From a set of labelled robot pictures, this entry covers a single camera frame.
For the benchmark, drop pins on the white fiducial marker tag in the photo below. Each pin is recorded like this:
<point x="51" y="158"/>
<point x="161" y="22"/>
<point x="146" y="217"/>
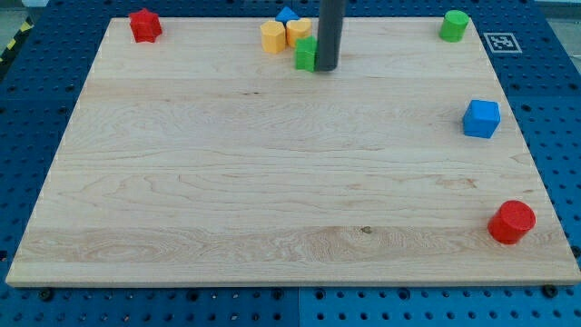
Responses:
<point x="502" y="43"/>

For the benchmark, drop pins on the blue cube block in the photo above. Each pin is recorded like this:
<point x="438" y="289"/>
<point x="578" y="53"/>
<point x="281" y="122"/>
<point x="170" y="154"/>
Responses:
<point x="481" y="119"/>

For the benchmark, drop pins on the yellow pentagon block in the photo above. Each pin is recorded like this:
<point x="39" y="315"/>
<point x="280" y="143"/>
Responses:
<point x="273" y="37"/>

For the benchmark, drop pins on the light wooden board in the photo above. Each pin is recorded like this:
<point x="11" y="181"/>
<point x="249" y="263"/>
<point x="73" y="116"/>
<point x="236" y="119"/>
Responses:
<point x="201" y="160"/>

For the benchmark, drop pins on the blue triangle block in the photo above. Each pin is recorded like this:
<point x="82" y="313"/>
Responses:
<point x="285" y="15"/>

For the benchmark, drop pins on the green star block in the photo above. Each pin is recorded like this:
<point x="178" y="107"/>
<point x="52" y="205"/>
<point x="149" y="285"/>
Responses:
<point x="305" y="53"/>

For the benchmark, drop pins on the red cylinder block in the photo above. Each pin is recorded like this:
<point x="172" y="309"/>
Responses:
<point x="511" y="222"/>

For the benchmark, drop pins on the green cylinder block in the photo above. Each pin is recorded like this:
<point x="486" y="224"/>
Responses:
<point x="453" y="26"/>

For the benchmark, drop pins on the yellow heart block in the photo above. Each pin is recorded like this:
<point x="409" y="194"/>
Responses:
<point x="298" y="29"/>

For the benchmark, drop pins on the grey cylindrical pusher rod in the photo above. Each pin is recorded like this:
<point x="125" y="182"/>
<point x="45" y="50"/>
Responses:
<point x="331" y="14"/>

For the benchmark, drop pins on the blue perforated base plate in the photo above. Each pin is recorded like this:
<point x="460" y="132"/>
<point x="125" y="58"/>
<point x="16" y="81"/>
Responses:
<point x="41" y="85"/>

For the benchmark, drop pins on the red star block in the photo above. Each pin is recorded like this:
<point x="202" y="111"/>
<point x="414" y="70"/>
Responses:
<point x="145" y="25"/>

